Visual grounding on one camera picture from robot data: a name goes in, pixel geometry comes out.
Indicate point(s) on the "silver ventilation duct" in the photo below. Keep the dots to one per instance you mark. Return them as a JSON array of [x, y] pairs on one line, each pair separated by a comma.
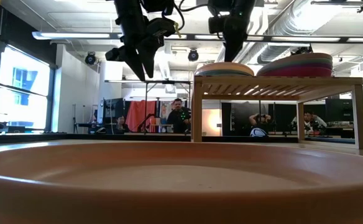
[[296, 18]]

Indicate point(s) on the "person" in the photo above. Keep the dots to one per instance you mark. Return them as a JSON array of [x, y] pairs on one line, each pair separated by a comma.
[[180, 116], [121, 126], [260, 119], [310, 119]]

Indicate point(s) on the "pink plate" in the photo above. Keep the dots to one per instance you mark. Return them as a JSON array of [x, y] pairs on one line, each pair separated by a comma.
[[312, 59]]

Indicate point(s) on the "slatted wooden shelf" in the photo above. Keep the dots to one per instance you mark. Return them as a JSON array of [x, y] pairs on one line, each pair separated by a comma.
[[278, 81]]

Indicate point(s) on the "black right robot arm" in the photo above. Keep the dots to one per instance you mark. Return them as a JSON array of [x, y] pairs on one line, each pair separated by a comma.
[[243, 4]]

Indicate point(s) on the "peach plate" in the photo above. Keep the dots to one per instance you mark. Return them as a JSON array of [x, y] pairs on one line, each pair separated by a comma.
[[225, 66]]

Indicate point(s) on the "black ceiling spotlight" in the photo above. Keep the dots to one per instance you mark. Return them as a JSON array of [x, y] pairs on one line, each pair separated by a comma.
[[193, 55], [90, 58]]

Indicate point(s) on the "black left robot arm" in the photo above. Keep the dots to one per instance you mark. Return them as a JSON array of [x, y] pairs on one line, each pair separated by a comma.
[[128, 11]]

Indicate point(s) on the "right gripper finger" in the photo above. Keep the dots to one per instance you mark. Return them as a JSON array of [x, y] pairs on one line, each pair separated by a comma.
[[231, 46]]

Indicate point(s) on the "orange hanging cloth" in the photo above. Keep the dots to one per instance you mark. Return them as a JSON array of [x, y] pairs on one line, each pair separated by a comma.
[[141, 115]]

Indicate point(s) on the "magenta plate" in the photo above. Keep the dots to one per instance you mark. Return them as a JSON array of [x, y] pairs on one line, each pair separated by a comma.
[[306, 72]]

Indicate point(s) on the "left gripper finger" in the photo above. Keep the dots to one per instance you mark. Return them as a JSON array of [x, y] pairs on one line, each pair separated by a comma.
[[137, 59], [151, 54]]

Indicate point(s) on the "brown plate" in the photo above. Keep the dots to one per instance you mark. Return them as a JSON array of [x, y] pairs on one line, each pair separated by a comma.
[[181, 186]]

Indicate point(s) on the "large window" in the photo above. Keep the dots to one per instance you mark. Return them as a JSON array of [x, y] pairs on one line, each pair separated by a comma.
[[23, 90]]

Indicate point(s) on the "long ceiling light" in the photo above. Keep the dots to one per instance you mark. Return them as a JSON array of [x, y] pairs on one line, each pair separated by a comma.
[[76, 35]]

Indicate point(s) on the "purple plate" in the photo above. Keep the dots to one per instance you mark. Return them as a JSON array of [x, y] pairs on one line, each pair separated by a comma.
[[312, 66]]

